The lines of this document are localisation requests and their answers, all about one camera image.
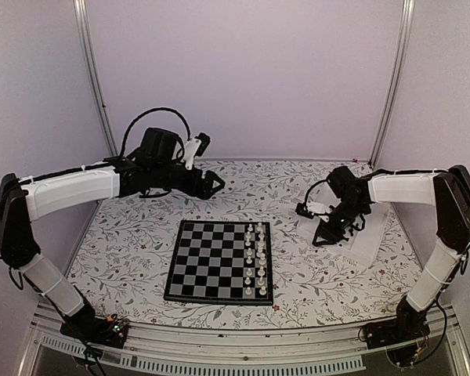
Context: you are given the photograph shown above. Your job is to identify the black and grey chessboard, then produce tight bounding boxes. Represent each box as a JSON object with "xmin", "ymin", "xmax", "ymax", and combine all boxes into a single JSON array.
[{"xmin": 164, "ymin": 219, "xmax": 273, "ymax": 306}]

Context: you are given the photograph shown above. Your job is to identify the front aluminium rail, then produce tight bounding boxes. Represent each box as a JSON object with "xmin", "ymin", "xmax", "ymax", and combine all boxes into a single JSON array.
[{"xmin": 17, "ymin": 306, "xmax": 470, "ymax": 375}]

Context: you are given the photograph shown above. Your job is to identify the black chess pieces pile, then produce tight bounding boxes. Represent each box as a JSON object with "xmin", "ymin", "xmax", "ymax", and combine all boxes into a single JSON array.
[{"xmin": 345, "ymin": 224, "xmax": 360, "ymax": 242}]

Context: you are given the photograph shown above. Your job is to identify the white plastic divided tray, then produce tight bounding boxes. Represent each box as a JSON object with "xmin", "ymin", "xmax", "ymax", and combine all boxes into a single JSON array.
[{"xmin": 297, "ymin": 183, "xmax": 389, "ymax": 267}]

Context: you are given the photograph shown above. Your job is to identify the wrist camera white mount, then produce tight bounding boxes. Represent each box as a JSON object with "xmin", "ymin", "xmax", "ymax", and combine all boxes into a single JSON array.
[
  {"xmin": 295, "ymin": 201, "xmax": 331, "ymax": 221},
  {"xmin": 182, "ymin": 132, "xmax": 211, "ymax": 170}
]

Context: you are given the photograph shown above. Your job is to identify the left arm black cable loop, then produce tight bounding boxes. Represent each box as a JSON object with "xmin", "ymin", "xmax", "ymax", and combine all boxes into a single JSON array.
[{"xmin": 121, "ymin": 108, "xmax": 192, "ymax": 157}]

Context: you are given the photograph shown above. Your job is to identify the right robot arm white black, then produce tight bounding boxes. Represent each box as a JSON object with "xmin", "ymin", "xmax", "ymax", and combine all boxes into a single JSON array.
[{"xmin": 303, "ymin": 164, "xmax": 470, "ymax": 342}]

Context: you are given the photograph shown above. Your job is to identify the floral patterned table mat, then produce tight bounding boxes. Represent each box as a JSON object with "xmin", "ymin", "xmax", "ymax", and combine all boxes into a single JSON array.
[{"xmin": 61, "ymin": 159, "xmax": 432, "ymax": 329}]

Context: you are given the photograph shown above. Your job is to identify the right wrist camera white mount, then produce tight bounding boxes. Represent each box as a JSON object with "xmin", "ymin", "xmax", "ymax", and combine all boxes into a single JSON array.
[{"xmin": 295, "ymin": 201, "xmax": 331, "ymax": 221}]

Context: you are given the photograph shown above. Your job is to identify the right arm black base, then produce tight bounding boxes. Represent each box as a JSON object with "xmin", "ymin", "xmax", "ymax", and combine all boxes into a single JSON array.
[{"xmin": 359, "ymin": 313, "xmax": 430, "ymax": 368}]

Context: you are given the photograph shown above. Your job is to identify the aluminium frame post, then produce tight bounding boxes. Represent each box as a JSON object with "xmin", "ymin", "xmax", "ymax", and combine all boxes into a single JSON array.
[
  {"xmin": 369, "ymin": 0, "xmax": 415, "ymax": 167},
  {"xmin": 73, "ymin": 0, "xmax": 118, "ymax": 156}
]

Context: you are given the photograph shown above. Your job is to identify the white chess pieces row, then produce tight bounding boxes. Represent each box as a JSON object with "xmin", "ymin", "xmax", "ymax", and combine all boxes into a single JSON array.
[{"xmin": 244, "ymin": 222, "xmax": 269, "ymax": 299}]

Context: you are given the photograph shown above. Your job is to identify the left aluminium frame post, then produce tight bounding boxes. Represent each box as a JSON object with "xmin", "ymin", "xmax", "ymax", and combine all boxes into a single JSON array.
[{"xmin": 73, "ymin": 0, "xmax": 118, "ymax": 156}]

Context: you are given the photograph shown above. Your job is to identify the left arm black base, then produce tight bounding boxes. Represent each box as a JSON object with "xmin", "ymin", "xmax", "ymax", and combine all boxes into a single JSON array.
[{"xmin": 60, "ymin": 313, "xmax": 130, "ymax": 349}]

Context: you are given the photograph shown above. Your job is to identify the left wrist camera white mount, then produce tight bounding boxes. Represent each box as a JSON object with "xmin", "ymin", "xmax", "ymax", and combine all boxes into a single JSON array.
[{"xmin": 182, "ymin": 132, "xmax": 211, "ymax": 170}]

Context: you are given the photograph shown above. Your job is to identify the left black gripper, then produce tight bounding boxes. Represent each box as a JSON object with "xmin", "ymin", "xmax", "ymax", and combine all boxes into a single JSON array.
[{"xmin": 151, "ymin": 162, "xmax": 226, "ymax": 199}]

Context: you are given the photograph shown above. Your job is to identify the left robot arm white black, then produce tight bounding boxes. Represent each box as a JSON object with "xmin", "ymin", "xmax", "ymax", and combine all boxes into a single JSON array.
[{"xmin": 0, "ymin": 128, "xmax": 224, "ymax": 340}]

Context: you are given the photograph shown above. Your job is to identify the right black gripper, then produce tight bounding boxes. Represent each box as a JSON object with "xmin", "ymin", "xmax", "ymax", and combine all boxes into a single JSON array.
[{"xmin": 312, "ymin": 200, "xmax": 367, "ymax": 247}]

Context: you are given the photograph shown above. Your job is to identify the right aluminium frame post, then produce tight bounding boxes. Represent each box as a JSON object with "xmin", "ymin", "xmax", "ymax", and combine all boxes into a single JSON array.
[{"xmin": 369, "ymin": 0, "xmax": 415, "ymax": 167}]

